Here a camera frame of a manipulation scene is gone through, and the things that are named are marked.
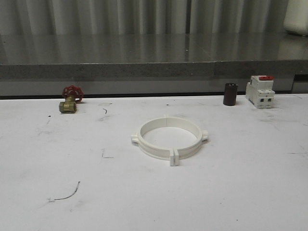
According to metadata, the white half clamp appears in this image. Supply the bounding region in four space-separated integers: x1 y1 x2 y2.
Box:
166 116 208 166
131 115 179 166

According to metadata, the dark brown cylinder coupling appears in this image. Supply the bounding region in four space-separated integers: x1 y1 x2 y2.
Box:
223 83 238 106

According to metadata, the brass valve red handwheel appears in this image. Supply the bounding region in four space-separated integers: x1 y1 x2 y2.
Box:
59 85 84 113

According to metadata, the grey stone counter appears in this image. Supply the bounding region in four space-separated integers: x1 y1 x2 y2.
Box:
0 33 308 81

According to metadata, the white container on counter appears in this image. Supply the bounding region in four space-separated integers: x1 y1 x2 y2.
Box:
283 0 308 36

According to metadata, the white circuit breaker red switch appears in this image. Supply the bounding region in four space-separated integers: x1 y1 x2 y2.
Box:
245 75 275 109

